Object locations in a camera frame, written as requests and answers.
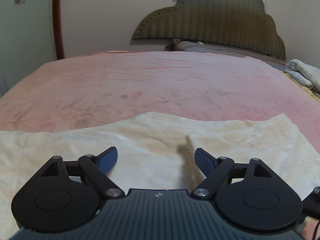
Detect dark cable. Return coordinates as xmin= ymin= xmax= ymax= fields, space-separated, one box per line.
xmin=312 ymin=219 xmax=320 ymax=240

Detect olive padded headboard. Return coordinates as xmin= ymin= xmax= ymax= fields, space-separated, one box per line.
xmin=131 ymin=0 xmax=286 ymax=61

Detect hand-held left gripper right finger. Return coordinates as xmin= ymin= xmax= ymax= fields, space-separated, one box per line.
xmin=191 ymin=147 xmax=278 ymax=201

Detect pink blanket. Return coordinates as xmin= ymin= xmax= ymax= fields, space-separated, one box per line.
xmin=0 ymin=51 xmax=320 ymax=153

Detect white wardrobe with flower decals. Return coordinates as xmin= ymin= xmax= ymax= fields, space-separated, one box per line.
xmin=0 ymin=0 xmax=57 ymax=98

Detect grey pillow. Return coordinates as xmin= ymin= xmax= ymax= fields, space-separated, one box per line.
xmin=164 ymin=39 xmax=287 ymax=67

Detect white patterned cloth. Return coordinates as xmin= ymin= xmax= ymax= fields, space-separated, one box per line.
xmin=285 ymin=59 xmax=320 ymax=92

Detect brown wooden door frame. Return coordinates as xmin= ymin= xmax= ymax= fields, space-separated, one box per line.
xmin=52 ymin=0 xmax=66 ymax=60

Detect person's right forearm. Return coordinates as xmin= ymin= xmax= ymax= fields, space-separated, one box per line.
xmin=299 ymin=217 xmax=320 ymax=240

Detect yellow quilt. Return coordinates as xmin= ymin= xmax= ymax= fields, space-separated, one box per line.
xmin=284 ymin=70 xmax=320 ymax=98

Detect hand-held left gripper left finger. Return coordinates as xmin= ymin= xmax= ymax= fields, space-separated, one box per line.
xmin=40 ymin=146 xmax=125 ymax=201

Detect cream pants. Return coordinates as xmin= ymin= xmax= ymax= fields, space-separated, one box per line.
xmin=0 ymin=112 xmax=320 ymax=240

